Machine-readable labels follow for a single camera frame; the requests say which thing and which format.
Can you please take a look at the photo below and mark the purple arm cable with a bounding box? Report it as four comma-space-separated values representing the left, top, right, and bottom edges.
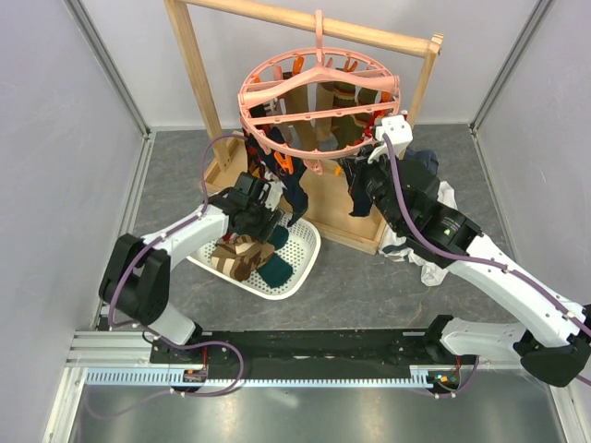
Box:
85, 133, 246, 419
383, 136, 591, 387

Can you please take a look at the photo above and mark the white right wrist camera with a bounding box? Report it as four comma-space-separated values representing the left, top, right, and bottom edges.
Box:
368, 114, 413, 164

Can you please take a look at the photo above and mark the brown striped sock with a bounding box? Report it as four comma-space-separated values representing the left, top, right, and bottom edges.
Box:
210, 235, 275, 281

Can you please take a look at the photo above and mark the wooden drying rack frame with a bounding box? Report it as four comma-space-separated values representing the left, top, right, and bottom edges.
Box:
163, 0, 445, 256

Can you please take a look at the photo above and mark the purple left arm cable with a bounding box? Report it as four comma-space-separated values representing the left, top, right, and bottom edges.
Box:
85, 133, 246, 419

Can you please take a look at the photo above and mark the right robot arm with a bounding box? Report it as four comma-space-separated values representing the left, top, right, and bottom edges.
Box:
338, 156, 590, 388

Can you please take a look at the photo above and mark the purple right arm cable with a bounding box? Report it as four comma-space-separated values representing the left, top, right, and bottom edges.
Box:
383, 136, 591, 387

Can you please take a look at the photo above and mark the pink round clip hanger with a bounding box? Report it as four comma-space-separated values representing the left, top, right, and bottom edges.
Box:
238, 10, 400, 174

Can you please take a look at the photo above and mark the white cloth pile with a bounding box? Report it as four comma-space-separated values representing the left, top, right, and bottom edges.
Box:
376, 180, 461, 287

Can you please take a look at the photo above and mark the olive striped hanging sock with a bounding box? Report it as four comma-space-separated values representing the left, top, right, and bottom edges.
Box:
331, 82, 378, 150

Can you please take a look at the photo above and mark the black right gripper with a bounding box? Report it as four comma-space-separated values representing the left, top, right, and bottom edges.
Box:
343, 142, 407, 233

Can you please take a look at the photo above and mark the beige ribbed hanging sock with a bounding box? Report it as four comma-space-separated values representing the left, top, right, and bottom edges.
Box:
281, 85, 338, 149

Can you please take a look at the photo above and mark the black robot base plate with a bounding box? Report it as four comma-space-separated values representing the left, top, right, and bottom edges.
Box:
150, 313, 481, 382

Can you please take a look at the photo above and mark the navy blue sock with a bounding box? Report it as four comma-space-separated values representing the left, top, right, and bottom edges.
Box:
349, 162, 373, 217
277, 156, 308, 227

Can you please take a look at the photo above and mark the white perforated plastic basket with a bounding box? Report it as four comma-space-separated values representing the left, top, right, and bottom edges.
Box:
187, 210, 321, 301

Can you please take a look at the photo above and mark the grey cable duct strip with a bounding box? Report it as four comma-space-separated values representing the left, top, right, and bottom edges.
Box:
86, 367, 459, 389

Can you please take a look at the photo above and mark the black red argyle sock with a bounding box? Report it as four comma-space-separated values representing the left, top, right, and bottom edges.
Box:
243, 104, 281, 180

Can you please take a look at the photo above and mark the blue grey sock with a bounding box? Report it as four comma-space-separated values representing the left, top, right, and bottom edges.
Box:
404, 148, 439, 175

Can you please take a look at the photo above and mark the green christmas sock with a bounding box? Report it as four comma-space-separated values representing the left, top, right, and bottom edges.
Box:
257, 254, 293, 289
268, 225, 289, 250

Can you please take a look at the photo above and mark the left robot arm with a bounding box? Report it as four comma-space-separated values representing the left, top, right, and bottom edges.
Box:
99, 173, 283, 363

